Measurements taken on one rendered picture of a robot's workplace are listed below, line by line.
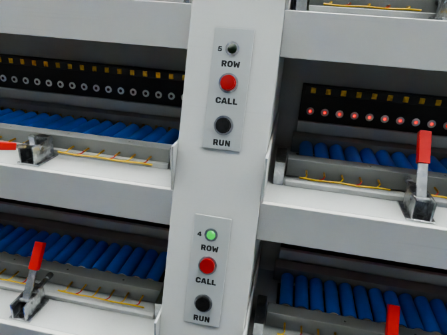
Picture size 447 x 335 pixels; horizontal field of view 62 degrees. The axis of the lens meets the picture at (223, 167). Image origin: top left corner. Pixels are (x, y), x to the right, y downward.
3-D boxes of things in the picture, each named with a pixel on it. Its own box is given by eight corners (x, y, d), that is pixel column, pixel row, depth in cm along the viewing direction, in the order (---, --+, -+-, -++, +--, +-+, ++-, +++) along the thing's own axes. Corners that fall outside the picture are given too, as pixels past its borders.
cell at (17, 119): (39, 123, 58) (9, 135, 52) (28, 121, 58) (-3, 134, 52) (38, 111, 57) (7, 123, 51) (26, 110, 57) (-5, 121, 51)
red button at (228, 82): (234, 91, 38) (236, 75, 37) (219, 90, 38) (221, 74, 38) (235, 92, 39) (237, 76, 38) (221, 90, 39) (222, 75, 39)
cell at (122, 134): (140, 135, 55) (120, 150, 49) (128, 134, 56) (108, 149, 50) (140, 123, 55) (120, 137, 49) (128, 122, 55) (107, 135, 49)
